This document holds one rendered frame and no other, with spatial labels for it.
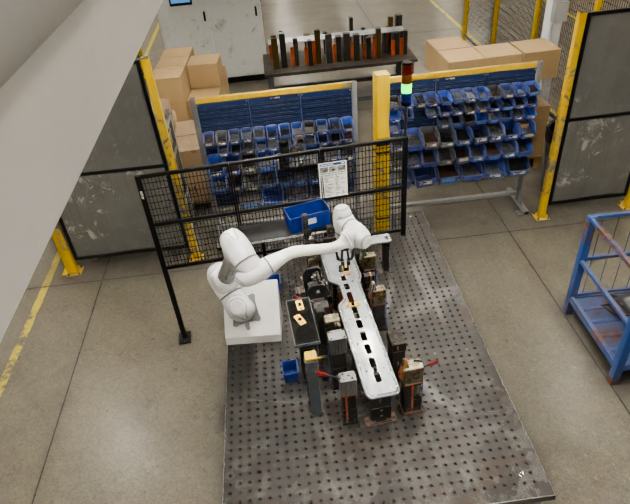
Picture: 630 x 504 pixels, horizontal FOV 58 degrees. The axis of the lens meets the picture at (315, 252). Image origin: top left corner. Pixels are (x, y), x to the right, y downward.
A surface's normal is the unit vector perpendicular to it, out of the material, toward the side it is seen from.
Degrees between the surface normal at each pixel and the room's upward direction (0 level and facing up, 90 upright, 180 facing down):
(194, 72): 90
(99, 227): 91
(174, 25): 90
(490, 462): 0
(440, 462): 0
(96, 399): 0
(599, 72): 91
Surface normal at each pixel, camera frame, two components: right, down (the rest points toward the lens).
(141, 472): -0.07, -0.80
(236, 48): 0.10, 0.59
